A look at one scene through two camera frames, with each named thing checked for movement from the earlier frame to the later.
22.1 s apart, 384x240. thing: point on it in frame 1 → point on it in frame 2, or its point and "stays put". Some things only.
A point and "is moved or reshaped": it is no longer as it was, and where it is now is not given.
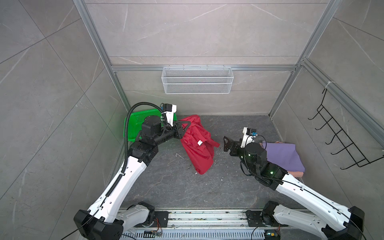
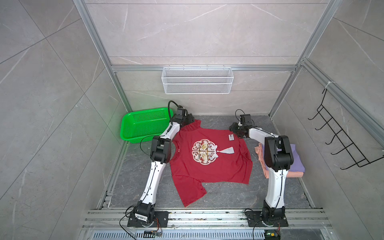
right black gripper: (236, 144) → (233, 128)
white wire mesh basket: (197, 80) stays put
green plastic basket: (136, 121) stays put
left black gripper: (177, 130) → (190, 117)
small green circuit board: (272, 234) stays put
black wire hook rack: (346, 144) stays put
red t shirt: (197, 146) is moved or reshaped
